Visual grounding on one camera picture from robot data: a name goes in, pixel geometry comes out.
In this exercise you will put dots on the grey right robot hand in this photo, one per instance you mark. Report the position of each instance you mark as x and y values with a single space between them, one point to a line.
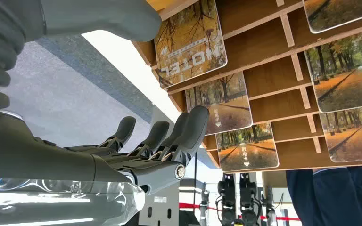
43 156

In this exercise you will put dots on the wooden card holder box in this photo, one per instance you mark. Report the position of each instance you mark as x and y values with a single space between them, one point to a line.
262 46

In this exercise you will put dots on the person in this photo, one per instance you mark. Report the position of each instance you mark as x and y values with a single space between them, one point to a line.
331 199

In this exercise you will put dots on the clear plastic film wrap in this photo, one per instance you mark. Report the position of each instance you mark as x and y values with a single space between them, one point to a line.
59 202

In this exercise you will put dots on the red barrier belt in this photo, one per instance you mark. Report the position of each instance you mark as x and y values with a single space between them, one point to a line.
188 206

